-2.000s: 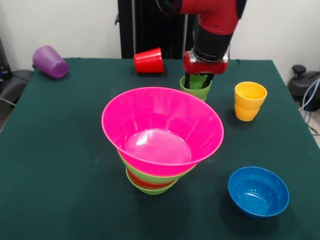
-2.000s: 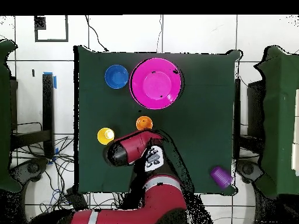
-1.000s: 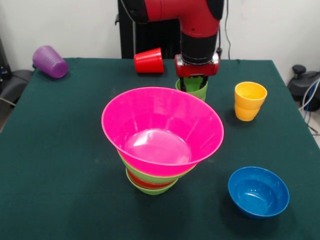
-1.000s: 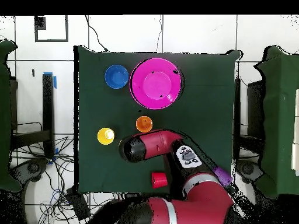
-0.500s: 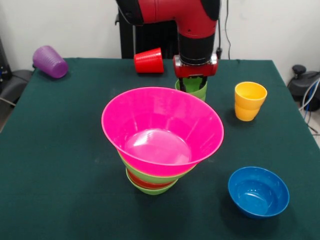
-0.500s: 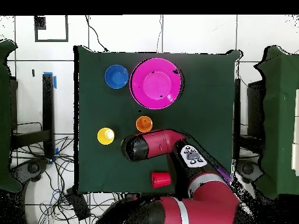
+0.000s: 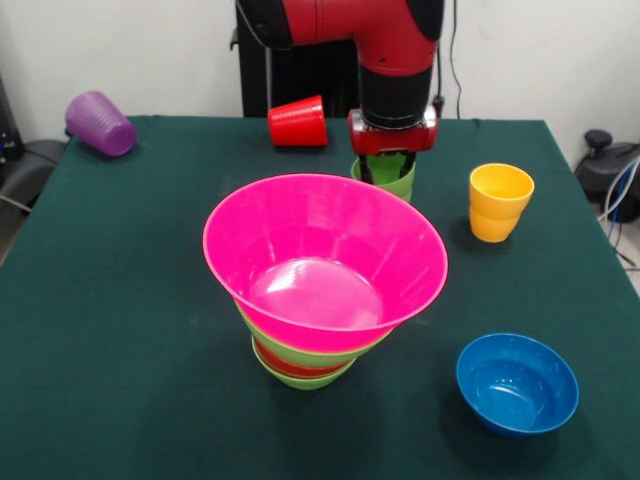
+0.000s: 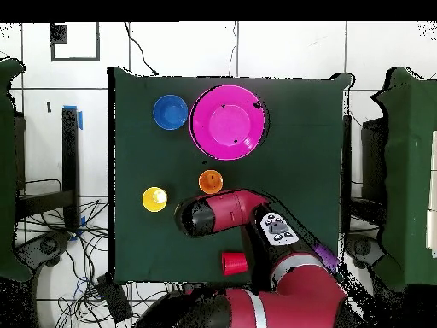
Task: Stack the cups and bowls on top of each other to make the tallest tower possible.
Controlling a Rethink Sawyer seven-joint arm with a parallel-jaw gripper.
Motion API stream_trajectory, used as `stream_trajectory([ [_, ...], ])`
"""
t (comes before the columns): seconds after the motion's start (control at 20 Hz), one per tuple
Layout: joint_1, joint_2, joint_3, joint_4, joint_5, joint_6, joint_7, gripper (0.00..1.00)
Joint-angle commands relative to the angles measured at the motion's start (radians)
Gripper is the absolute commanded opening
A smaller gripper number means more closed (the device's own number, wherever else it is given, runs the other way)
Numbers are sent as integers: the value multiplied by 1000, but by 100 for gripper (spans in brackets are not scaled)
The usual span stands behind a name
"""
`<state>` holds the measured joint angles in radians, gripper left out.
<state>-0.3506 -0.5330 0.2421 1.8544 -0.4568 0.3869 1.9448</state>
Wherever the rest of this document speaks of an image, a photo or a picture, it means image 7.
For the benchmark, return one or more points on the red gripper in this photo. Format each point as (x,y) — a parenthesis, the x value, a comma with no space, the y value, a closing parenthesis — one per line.
(390,140)

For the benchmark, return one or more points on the green cup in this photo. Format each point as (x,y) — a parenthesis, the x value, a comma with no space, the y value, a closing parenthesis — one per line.
(387,172)

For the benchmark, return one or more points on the large pink bowl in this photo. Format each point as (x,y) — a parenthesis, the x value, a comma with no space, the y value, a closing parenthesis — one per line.
(325,240)

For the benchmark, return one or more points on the red cup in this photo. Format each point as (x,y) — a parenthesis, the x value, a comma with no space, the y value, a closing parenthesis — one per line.
(300,127)

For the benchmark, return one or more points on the large green bowl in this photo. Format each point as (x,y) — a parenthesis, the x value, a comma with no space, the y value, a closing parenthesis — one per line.
(310,356)

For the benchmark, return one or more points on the red bowl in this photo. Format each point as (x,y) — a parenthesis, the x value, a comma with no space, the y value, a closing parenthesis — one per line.
(295,367)

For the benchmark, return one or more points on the purple cup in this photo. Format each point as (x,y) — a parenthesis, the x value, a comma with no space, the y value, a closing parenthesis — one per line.
(100,125)

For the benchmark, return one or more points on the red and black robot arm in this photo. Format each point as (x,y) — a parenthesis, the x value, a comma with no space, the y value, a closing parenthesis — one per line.
(395,60)

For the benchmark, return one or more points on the yellow cup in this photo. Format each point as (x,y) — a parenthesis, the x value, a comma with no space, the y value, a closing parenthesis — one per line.
(500,210)

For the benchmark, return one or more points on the black wheeled base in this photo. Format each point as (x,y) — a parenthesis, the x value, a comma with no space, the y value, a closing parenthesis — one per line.
(30,170)
(600,170)

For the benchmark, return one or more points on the small green bowl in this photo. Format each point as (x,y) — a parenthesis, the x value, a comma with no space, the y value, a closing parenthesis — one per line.
(305,384)

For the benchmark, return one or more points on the blue bowl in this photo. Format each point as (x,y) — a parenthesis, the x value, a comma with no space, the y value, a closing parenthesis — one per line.
(517,395)

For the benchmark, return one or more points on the dark green tablecloth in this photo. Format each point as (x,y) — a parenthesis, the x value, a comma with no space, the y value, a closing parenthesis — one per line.
(100,400)

